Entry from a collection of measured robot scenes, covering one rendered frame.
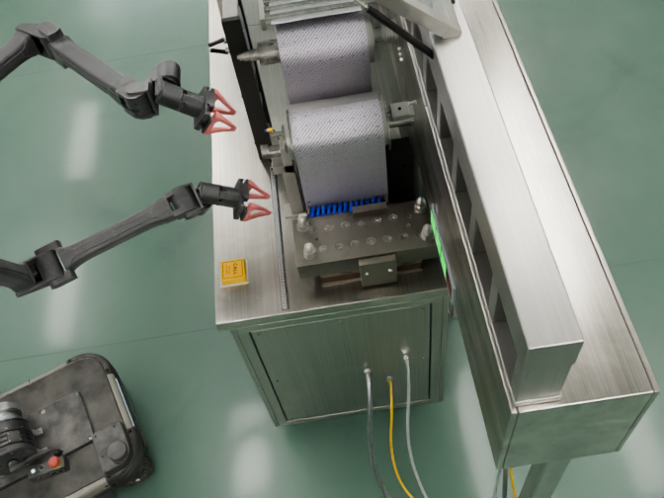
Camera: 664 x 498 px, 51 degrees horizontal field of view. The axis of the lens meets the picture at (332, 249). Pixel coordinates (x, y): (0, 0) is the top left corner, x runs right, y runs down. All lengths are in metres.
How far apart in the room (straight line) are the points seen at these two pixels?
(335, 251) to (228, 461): 1.17
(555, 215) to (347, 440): 1.54
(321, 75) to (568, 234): 0.86
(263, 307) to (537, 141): 0.88
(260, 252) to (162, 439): 1.08
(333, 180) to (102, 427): 1.33
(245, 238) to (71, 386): 1.04
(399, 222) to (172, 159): 1.98
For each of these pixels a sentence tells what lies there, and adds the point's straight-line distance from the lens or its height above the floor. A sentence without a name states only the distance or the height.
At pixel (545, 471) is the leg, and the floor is 0.83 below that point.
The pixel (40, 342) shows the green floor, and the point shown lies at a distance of 3.32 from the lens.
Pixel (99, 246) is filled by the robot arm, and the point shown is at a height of 1.17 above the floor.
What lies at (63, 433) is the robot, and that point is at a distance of 2.76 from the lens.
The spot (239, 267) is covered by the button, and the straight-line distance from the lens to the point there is 2.04.
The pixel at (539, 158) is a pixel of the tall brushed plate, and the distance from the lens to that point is 1.54.
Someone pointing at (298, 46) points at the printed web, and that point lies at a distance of 1.92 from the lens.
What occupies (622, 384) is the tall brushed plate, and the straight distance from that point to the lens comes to 1.28.
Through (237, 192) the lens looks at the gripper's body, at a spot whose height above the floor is 1.14.
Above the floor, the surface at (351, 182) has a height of 1.11.
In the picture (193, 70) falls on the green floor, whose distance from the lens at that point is 4.17.
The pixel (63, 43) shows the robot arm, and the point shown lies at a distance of 2.00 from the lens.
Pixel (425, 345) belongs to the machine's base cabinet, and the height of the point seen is 0.57.
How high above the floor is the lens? 2.57
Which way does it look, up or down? 55 degrees down
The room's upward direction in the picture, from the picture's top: 10 degrees counter-clockwise
